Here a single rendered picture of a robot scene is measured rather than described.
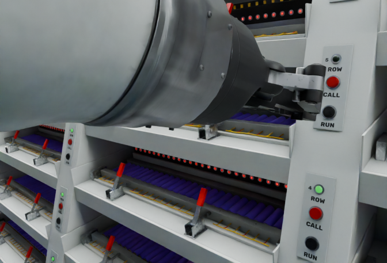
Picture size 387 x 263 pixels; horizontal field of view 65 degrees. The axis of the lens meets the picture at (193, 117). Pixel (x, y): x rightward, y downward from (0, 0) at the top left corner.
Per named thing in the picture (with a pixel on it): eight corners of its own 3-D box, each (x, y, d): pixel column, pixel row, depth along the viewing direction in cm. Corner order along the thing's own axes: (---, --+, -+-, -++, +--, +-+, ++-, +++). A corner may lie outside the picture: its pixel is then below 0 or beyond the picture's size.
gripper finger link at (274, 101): (238, 52, 22) (254, 50, 21) (298, 82, 31) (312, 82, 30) (230, 103, 22) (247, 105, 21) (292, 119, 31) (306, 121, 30)
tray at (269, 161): (291, 185, 47) (290, 126, 45) (86, 134, 86) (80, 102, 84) (331, 147, 62) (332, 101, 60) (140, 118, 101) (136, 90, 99)
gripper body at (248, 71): (124, 113, 21) (205, 125, 28) (226, 128, 15) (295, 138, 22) (140, 6, 21) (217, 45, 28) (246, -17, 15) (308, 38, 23)
